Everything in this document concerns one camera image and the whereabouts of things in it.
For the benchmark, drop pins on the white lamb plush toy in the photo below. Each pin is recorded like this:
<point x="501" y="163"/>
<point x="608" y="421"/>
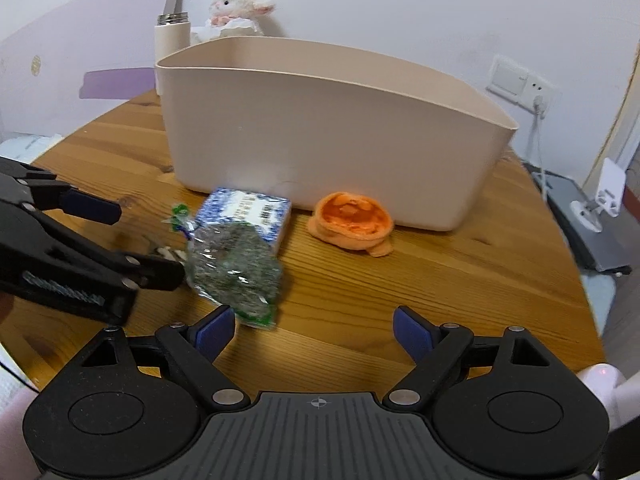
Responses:
<point x="235" y="7"/>

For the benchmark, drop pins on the white bedding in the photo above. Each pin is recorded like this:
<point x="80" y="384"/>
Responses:
<point x="27" y="147"/>

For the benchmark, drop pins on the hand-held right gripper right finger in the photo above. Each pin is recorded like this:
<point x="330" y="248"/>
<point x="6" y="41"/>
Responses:
<point x="412" y="335"/>

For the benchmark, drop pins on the wooden door frame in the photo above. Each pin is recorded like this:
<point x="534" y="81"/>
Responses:
<point x="627" y="110"/>

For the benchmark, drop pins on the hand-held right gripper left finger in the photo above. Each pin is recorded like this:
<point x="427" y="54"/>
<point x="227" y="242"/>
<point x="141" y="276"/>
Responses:
<point x="216" y="332"/>

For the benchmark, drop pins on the clear packet of green snack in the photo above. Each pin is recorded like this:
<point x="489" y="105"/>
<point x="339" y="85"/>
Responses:
<point x="235" y="265"/>

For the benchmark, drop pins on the blue and white patterned box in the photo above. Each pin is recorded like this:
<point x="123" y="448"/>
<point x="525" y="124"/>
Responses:
<point x="250" y="207"/>

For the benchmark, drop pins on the white wall socket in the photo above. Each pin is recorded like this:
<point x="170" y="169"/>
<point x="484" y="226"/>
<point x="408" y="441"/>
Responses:
<point x="539" y="91"/>

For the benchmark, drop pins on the white wall switch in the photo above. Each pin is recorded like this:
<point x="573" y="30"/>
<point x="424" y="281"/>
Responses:
<point x="506" y="79"/>

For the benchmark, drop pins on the cream thermos bottle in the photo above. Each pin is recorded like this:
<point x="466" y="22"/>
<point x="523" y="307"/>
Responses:
<point x="171" y="40"/>

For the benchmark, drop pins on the white desk stand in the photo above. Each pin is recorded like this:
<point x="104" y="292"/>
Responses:
<point x="607" y="195"/>

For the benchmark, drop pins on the beige plastic storage bin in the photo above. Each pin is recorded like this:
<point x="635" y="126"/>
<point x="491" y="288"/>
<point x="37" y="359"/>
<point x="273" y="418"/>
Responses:
<point x="325" y="135"/>

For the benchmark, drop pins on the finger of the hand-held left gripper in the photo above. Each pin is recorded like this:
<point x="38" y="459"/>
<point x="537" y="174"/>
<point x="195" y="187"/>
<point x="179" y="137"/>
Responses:
<point x="92" y="208"/>
<point x="150" y="275"/>

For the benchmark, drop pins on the gold wall sticker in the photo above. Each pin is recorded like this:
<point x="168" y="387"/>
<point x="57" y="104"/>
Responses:
<point x="35" y="65"/>

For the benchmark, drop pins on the grey laptop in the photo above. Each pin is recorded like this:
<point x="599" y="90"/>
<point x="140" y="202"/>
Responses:
<point x="580" y="235"/>

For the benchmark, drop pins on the small white pieces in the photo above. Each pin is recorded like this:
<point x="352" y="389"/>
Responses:
<point x="167" y="253"/>

